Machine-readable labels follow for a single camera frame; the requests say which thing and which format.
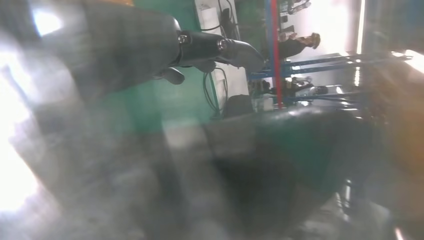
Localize black zip carrying case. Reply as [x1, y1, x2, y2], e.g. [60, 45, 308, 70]
[224, 94, 255, 117]

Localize blue and red storage rack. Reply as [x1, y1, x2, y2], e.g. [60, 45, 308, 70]
[247, 0, 413, 111]

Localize person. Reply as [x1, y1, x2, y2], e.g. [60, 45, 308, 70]
[279, 31, 322, 61]
[269, 76, 329, 101]

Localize black looped cable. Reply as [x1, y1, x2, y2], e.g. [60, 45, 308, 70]
[202, 67, 230, 115]

